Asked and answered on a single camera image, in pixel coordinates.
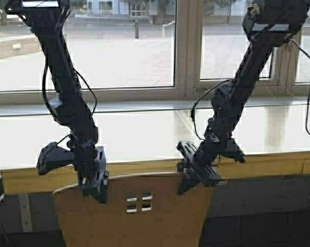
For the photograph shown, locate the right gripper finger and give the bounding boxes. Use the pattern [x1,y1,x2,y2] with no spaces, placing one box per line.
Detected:
[177,173,198,195]

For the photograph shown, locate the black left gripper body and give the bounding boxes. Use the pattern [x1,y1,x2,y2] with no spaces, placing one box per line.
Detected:
[72,144,109,190]

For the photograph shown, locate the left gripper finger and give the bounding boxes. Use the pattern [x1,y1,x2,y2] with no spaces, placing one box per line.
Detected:
[78,177,93,198]
[92,180,108,203]

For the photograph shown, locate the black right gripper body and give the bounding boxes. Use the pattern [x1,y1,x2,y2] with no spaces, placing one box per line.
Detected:
[176,140,221,187]

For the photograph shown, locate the wooden chair with window cutout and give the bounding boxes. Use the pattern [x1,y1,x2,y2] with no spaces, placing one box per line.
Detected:
[53,172,213,246]

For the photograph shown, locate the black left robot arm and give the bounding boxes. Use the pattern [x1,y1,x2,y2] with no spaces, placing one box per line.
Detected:
[5,1,109,203]

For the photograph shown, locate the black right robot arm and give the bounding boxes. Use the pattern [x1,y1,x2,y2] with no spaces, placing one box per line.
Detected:
[177,1,310,195]

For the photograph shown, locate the long wooden window counter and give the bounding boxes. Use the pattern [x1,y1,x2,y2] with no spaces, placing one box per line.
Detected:
[0,105,310,194]

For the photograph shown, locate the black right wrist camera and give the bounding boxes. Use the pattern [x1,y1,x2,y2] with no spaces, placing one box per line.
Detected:
[219,138,246,163]

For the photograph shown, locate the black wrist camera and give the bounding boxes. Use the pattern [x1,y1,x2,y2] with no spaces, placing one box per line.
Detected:
[219,138,246,163]
[36,142,74,175]

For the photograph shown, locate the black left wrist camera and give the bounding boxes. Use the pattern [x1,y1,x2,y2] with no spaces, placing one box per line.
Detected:
[36,142,74,175]

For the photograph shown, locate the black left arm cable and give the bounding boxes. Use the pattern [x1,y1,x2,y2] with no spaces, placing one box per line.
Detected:
[41,51,98,116]

